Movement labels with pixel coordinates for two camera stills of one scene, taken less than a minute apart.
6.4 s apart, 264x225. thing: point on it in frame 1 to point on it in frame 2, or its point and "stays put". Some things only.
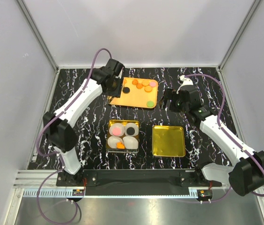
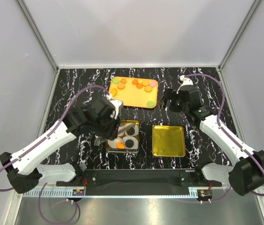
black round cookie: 126,90 to 129,143
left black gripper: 116,93 to 111,133
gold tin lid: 168,141 stays put
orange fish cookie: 120,146 stays put
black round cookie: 130,131 stays put
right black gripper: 170,94 stays put
